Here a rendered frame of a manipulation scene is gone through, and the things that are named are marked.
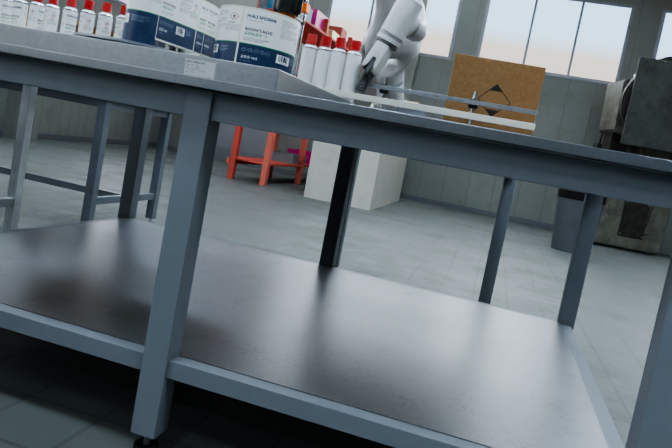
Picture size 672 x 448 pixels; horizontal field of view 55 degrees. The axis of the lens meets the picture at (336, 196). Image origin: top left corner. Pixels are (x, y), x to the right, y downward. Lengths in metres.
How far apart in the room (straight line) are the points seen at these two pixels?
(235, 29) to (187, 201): 0.44
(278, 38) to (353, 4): 9.70
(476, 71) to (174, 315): 1.32
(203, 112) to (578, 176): 0.75
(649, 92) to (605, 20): 2.00
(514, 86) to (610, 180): 1.04
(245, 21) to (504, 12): 9.51
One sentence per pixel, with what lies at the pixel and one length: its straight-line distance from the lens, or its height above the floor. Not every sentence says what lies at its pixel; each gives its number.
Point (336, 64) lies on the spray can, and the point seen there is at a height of 1.00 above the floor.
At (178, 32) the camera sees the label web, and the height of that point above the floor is 0.96.
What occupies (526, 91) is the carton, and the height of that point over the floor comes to 1.03.
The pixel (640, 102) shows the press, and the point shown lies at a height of 1.98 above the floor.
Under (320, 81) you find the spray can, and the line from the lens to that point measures 2.13.
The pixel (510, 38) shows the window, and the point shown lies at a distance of 10.86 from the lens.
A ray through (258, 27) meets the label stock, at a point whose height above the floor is 0.98.
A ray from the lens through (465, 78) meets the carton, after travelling 2.24.
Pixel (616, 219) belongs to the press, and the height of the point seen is 0.40.
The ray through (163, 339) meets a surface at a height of 0.27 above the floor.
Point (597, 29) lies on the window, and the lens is 10.98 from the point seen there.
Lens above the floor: 0.76
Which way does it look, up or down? 5 degrees down
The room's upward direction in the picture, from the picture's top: 11 degrees clockwise
